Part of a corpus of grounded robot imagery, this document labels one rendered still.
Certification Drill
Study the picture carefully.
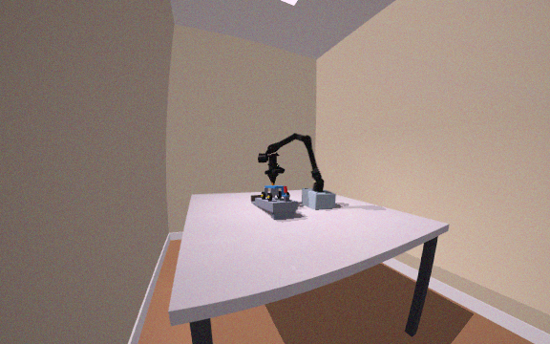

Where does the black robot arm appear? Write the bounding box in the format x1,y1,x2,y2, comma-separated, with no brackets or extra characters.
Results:
258,133,324,193

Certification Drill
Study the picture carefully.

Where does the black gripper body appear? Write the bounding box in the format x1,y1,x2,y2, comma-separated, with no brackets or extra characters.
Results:
264,161,283,175

